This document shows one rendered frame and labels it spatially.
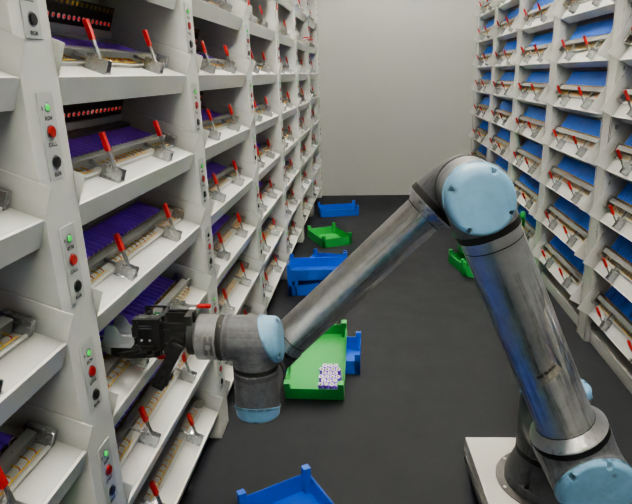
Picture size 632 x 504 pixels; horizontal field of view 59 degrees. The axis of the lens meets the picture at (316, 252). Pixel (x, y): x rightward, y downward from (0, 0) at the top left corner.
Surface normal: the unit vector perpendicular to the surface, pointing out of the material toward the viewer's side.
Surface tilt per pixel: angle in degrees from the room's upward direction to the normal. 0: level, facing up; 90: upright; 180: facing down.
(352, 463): 0
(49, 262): 90
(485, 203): 83
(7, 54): 90
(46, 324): 90
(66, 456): 20
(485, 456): 0
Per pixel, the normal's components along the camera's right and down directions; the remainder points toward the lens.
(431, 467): -0.03, -0.95
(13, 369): 0.32, -0.89
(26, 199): -0.10, 0.30
